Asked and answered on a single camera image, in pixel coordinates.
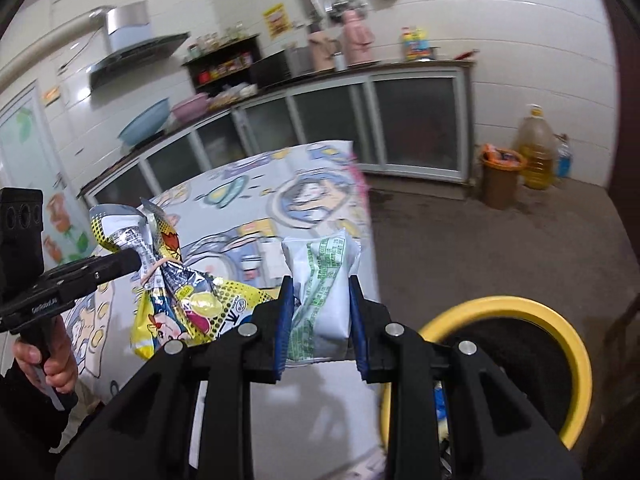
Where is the cartoon printed tablecloth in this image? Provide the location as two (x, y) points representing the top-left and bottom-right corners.
(75, 140), (383, 480)

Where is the row of glass jars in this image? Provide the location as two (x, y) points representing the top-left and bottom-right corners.
(187, 21), (248, 58)

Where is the blue plastic basin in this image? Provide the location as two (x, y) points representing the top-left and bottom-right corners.
(117, 97), (171, 147)

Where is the yellow cartoon snack bag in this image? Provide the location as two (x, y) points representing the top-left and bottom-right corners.
(89, 199), (276, 361)

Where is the pink plastic basin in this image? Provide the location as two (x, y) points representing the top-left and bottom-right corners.
(171, 92), (211, 123)

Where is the brown waste bin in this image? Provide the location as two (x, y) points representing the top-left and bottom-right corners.
(479, 142), (528, 210)

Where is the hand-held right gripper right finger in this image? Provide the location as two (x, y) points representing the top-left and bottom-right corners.
(348, 275), (583, 480)

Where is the pack of colourful bottles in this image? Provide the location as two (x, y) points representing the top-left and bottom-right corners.
(399, 26), (433, 61)

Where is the steel range hood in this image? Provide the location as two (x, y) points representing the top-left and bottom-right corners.
(0, 2), (191, 91)

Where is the black bin with yellow rim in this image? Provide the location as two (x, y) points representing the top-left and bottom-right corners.
(377, 296), (593, 461)

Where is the cooking oil jug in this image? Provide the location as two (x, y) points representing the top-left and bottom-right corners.
(515, 104), (558, 191)

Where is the pink thermos flask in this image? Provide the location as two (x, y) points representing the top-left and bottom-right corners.
(341, 10), (376, 67)

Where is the glass door with flower stickers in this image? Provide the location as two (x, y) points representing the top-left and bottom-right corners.
(0, 82), (88, 271)

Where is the silver counter appliance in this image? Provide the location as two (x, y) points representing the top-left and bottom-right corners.
(287, 46), (315, 76)

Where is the yellow wall poster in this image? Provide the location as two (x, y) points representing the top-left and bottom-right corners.
(262, 2), (293, 38)

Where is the bottle of blue liquid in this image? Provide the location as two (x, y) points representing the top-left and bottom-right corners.
(554, 134), (573, 179)

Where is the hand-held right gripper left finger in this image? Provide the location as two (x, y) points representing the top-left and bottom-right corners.
(55, 275), (296, 480)

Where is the white green printed packet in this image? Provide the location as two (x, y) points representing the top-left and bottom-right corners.
(281, 227), (362, 363)

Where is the kitchen counter cabinet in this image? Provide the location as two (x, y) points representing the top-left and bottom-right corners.
(77, 57), (476, 211)

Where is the person's left hand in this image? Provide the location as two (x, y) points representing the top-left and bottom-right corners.
(12, 317), (80, 401)

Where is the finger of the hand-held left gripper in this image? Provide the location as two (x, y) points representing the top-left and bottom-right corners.
(42, 249), (142, 293)

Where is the tan thermos flask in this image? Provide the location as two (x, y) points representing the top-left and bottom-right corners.
(306, 30), (343, 73)

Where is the dark spice shelf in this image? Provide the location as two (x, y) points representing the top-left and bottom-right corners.
(181, 34), (263, 98)

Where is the black microwave oven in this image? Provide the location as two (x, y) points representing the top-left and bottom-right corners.
(249, 52), (293, 91)

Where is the person's left forearm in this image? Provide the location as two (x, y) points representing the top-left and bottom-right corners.
(0, 360), (101, 480)

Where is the orange plastic wrapper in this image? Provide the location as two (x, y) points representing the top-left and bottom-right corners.
(482, 142), (523, 166)

